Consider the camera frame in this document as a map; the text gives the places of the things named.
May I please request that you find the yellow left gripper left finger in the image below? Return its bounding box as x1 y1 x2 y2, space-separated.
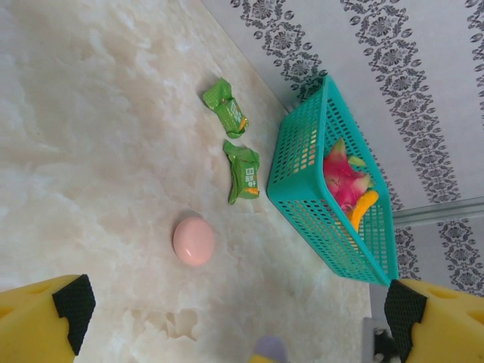
0 273 97 363

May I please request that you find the purple earbud charging case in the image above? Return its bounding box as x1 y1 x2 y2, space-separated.
253 335 289 360

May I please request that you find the aluminium frame post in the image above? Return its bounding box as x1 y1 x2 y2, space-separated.
392 195 484 229

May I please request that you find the yellow toy banana bunch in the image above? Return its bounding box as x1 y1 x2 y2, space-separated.
346 190 380 231

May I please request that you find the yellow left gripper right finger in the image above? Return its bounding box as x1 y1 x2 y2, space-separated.
384 279 484 363

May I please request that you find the teal plastic mesh basket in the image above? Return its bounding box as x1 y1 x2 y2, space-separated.
266 73 400 287

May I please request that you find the pink toy dragon fruit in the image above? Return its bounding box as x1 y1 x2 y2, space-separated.
322 138 376 213

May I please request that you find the green snack packet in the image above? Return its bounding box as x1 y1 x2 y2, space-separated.
201 76 251 139
222 138 262 206

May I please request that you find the pink earbud charging case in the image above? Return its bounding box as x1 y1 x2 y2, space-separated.
172 217 216 268

